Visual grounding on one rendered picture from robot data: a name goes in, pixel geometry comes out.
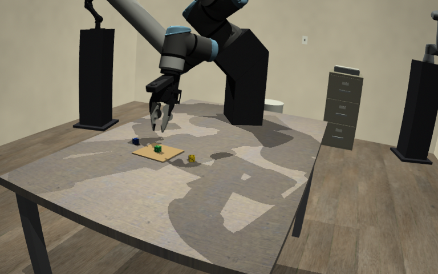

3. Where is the tan flat mat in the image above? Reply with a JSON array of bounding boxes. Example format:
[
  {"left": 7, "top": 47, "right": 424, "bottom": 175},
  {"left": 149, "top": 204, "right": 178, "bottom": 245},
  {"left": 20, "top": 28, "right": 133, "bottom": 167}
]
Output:
[{"left": 132, "top": 143, "right": 184, "bottom": 163}]

